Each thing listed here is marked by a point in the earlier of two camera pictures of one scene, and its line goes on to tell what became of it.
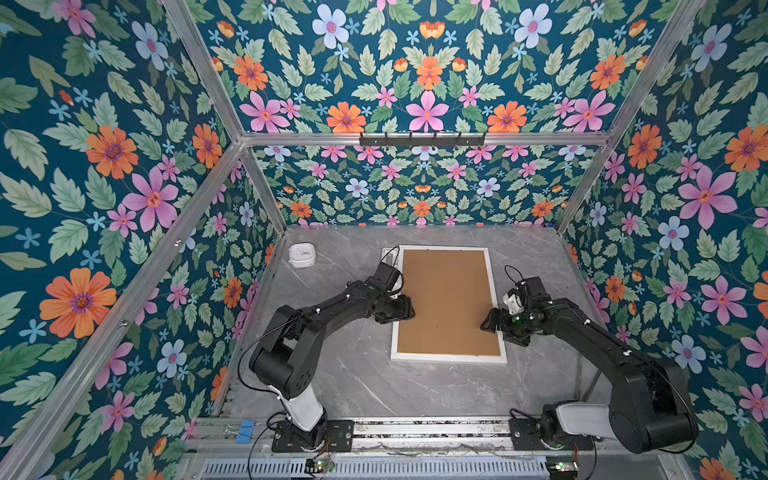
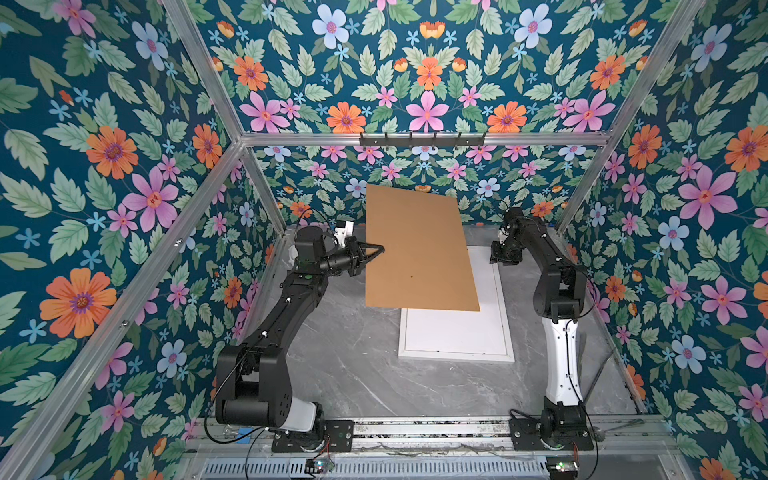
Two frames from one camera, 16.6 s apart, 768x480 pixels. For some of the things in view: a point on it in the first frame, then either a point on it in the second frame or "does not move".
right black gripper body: (515, 327) -> (506, 251)
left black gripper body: (395, 308) -> (345, 259)
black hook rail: (422, 140) does not move
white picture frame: (453, 293) does not move
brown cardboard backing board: (450, 293) -> (426, 262)
